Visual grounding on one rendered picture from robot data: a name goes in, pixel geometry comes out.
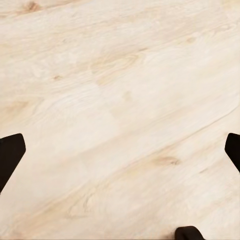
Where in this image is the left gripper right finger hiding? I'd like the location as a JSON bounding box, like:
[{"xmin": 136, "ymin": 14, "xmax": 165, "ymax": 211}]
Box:
[{"xmin": 224, "ymin": 132, "xmax": 240, "ymax": 172}]

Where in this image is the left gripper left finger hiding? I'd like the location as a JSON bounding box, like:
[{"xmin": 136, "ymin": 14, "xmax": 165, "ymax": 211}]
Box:
[{"xmin": 0, "ymin": 133, "xmax": 26, "ymax": 193}]

